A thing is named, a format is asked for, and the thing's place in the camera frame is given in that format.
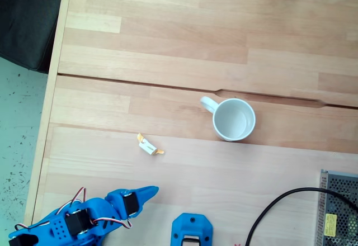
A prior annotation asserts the perforated metal power supply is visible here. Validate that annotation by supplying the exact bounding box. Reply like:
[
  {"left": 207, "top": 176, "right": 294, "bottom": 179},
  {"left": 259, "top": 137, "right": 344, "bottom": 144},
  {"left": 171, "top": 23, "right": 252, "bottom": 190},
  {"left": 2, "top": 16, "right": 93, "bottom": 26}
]
[{"left": 315, "top": 169, "right": 358, "bottom": 246}]

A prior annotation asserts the white ceramic mug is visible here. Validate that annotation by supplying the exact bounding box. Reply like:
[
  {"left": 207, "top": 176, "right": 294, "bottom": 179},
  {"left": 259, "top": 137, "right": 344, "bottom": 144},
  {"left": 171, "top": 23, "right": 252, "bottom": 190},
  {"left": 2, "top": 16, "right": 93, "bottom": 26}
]
[{"left": 199, "top": 96, "right": 257, "bottom": 143}]

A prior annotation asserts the blue printed base part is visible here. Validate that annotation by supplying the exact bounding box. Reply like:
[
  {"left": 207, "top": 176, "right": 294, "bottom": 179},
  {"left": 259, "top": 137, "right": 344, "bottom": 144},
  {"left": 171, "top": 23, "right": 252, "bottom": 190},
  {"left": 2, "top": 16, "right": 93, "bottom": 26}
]
[{"left": 171, "top": 212, "right": 214, "bottom": 246}]

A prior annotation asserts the red white black servo cable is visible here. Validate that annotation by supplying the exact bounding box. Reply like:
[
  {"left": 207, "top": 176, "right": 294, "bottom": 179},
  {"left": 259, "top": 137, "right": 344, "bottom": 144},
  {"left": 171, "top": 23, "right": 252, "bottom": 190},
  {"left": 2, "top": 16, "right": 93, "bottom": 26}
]
[
  {"left": 13, "top": 220, "right": 51, "bottom": 231},
  {"left": 92, "top": 216, "right": 133, "bottom": 230},
  {"left": 54, "top": 186, "right": 87, "bottom": 216}
]

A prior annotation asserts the thick black cable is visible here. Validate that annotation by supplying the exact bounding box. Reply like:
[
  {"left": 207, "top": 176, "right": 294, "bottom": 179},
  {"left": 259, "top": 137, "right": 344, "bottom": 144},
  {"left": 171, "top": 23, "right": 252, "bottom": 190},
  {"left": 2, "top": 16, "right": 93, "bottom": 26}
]
[{"left": 245, "top": 187, "right": 358, "bottom": 246}]

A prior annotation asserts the white orange caramel sweet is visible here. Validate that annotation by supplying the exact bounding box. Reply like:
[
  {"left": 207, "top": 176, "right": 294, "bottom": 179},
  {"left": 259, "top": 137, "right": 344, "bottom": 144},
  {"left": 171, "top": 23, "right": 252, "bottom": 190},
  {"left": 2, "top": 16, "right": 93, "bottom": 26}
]
[{"left": 136, "top": 133, "right": 166, "bottom": 156}]

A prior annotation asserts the light wooden board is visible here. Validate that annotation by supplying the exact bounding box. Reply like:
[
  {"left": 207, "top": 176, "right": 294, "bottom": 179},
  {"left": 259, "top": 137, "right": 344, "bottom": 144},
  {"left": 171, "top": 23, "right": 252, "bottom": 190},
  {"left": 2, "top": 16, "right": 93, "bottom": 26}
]
[{"left": 33, "top": 124, "right": 358, "bottom": 246}]

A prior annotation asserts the black fabric seat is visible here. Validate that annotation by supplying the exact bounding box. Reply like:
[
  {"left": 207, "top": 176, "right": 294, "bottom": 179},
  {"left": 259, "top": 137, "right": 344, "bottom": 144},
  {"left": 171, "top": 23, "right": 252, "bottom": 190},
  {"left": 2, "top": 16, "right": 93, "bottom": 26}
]
[{"left": 0, "top": 0, "right": 65, "bottom": 75}]

